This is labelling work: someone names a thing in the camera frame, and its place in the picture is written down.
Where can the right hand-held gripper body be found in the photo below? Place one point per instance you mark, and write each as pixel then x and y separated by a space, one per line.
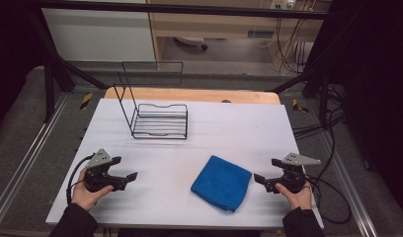
pixel 293 181

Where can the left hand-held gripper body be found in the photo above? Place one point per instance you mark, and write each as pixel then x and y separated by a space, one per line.
pixel 96 177

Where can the person's right hand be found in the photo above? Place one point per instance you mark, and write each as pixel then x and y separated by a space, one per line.
pixel 300 199

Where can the person's left hand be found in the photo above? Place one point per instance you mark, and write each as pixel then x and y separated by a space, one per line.
pixel 86 197

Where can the blue folded cloth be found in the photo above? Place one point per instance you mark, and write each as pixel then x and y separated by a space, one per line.
pixel 222 184

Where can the wooden table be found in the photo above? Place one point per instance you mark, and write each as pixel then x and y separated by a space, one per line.
pixel 189 94

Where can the black curtain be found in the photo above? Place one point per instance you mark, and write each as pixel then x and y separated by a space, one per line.
pixel 12 49
pixel 377 98

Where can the white cabinet panel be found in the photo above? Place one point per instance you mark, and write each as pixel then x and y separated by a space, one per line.
pixel 97 36

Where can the white chair base with castor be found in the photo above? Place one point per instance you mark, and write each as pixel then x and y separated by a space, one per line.
pixel 191 41

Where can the light wooden desk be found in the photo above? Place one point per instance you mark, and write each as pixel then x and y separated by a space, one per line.
pixel 222 24

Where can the white power strip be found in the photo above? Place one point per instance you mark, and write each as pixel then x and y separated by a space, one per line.
pixel 282 4

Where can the aluminium floor rail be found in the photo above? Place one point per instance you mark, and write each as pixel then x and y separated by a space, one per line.
pixel 349 184
pixel 21 164

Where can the black metal frame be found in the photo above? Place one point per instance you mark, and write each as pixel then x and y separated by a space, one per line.
pixel 54 69

